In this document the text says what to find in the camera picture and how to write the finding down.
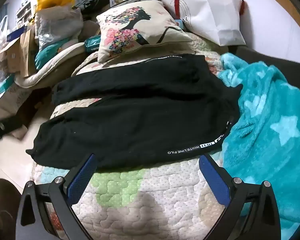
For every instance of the dark grey sofa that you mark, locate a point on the dark grey sofa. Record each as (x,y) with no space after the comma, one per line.
(269,55)

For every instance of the dark brown cloth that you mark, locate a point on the dark brown cloth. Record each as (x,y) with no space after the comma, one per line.
(2,210)

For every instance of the white plastic bag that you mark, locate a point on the white plastic bag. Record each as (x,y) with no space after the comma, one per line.
(2,30)

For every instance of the black pants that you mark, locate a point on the black pants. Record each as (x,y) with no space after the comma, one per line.
(140,110)

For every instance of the white paper bag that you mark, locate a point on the white paper bag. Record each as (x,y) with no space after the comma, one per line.
(210,10)

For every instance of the beige quilted mat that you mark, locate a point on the beige quilted mat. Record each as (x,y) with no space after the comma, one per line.
(52,67)

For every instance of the floral printed cushion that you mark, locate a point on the floral printed cushion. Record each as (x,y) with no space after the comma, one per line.
(130,30)

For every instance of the teal star fleece blanket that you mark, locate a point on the teal star fleece blanket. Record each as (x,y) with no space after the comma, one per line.
(264,105)

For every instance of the cardboard box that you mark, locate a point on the cardboard box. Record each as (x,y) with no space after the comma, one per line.
(22,47)

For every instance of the clear plastic bag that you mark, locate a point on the clear plastic bag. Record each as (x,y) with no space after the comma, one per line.
(57,25)

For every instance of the white shelf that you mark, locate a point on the white shelf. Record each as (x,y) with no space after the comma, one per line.
(24,10)

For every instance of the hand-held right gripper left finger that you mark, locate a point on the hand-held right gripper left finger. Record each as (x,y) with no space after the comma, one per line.
(81,177)

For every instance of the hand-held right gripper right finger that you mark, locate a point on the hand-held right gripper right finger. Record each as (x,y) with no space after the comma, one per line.
(213,180)

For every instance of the teal cloth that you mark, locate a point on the teal cloth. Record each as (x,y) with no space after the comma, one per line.
(46,53)

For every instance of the teal box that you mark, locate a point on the teal box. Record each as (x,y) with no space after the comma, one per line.
(92,43)

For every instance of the quilted patchwork blanket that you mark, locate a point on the quilted patchwork blanket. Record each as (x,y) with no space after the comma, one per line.
(152,205)

